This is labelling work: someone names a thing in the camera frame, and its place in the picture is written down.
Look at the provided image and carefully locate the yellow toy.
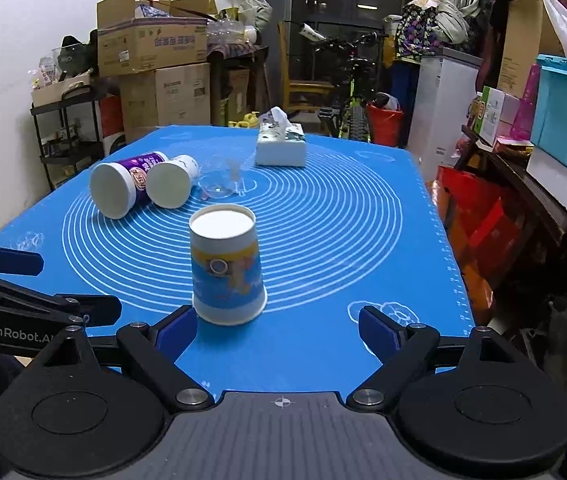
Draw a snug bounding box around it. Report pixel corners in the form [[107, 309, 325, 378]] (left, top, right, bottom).
[[227, 111, 260, 129]]

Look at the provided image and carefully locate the printed cardboard box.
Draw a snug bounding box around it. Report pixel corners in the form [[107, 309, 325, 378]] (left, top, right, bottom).
[[96, 0, 209, 79]]

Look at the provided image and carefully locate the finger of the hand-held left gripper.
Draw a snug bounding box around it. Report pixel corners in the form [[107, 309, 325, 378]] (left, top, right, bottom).
[[0, 234, 45, 277], [0, 284, 123, 330]]

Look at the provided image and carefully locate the pink carton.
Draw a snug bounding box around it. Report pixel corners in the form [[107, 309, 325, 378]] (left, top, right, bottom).
[[509, 63, 541, 141]]

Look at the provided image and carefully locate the dark green bag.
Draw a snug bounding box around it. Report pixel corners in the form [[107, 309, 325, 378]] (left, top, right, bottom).
[[59, 35, 98, 78]]

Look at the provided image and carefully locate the white tissue box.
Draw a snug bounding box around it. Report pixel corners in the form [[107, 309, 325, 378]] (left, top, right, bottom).
[[254, 106, 307, 167]]

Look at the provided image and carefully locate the red bucket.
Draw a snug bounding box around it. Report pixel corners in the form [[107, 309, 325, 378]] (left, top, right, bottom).
[[366, 101, 405, 149]]

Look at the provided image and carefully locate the teal plastic storage box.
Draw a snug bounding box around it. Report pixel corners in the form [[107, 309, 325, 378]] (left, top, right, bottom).
[[530, 54, 567, 162]]

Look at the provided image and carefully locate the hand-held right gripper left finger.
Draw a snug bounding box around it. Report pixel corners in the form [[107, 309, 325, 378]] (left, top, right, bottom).
[[27, 304, 214, 411]]

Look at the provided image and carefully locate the blue silicone baking mat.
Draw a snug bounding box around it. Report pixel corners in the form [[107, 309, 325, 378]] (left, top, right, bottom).
[[0, 125, 475, 395]]

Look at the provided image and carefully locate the bicycle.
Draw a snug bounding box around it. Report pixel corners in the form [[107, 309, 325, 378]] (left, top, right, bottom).
[[297, 22, 395, 140]]

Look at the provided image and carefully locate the red paper bag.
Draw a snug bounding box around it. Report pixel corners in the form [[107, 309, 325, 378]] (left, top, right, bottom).
[[435, 164, 521, 291]]

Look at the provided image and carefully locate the small open cardboard box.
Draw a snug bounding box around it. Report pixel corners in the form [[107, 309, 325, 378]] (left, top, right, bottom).
[[31, 72, 93, 109]]

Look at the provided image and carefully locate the white chest freezer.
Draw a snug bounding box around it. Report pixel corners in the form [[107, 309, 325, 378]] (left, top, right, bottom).
[[405, 47, 485, 182]]

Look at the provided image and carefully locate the clear plastic cup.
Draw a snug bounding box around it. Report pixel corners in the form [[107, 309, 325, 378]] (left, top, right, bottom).
[[198, 156, 242, 200]]

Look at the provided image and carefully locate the floral fabric bag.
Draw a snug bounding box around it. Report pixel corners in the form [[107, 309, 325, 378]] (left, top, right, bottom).
[[394, 1, 445, 64]]

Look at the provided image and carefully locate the yellow cardboard box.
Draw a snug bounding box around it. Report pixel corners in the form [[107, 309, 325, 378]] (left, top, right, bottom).
[[169, 0, 220, 19]]

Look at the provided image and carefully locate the purple printed paper cup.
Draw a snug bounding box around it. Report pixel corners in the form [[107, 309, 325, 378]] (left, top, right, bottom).
[[89, 151, 170, 220]]

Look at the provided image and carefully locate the tall brown cardboard box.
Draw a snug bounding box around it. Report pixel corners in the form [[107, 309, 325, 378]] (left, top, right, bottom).
[[496, 0, 565, 100]]

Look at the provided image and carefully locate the yellow wooden chair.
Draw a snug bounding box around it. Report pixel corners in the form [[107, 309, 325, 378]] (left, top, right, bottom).
[[277, 22, 337, 115]]

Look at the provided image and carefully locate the white paper cup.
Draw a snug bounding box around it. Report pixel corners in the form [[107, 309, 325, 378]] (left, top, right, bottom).
[[145, 154, 200, 209]]

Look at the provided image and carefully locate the green and white carton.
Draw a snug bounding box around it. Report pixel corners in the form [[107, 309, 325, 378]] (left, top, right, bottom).
[[477, 85, 520, 147]]

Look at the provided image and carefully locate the black metal shelf cart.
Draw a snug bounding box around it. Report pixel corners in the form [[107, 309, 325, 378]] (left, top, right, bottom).
[[30, 80, 126, 192]]

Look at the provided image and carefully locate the plain large cardboard box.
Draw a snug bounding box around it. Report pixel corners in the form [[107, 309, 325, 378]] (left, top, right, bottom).
[[118, 62, 212, 132]]

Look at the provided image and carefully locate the white flat box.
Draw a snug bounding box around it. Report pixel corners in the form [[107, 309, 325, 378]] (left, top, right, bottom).
[[526, 147, 567, 215]]

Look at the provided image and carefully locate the blue printed paper cup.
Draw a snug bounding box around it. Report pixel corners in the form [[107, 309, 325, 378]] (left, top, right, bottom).
[[189, 204, 268, 326]]

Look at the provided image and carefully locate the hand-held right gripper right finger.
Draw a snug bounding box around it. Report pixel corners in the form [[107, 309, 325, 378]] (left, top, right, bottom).
[[346, 304, 515, 409]]

